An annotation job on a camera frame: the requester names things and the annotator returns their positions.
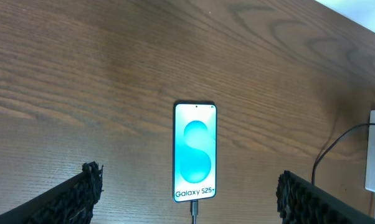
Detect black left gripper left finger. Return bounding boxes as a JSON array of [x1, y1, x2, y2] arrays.
[[0, 162, 103, 224]]

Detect black USB charging cable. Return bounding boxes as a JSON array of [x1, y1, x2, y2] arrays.
[[189, 122, 375, 224]]

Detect blue Galaxy smartphone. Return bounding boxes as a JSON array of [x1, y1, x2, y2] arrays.
[[173, 100, 218, 203]]

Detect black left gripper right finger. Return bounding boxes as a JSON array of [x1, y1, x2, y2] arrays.
[[276, 170, 375, 224]]

